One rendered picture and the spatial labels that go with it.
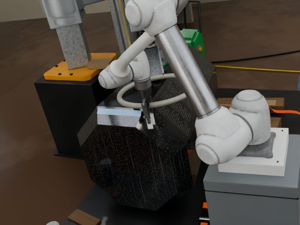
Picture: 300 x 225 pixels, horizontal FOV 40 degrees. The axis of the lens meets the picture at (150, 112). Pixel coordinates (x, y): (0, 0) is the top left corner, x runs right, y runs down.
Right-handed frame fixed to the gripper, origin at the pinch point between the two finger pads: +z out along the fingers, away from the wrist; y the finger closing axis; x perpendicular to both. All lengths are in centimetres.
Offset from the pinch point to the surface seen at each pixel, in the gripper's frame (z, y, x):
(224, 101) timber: 62, 165, -24
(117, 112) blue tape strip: 1.9, 20.6, 26.8
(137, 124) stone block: 7.5, 13.1, 12.9
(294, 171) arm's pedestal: 9, -41, -72
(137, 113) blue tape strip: 2.4, 17.5, 13.0
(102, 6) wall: 18, 599, 244
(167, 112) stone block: 8.7, 29.4, -2.3
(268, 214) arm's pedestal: 26, -48, -59
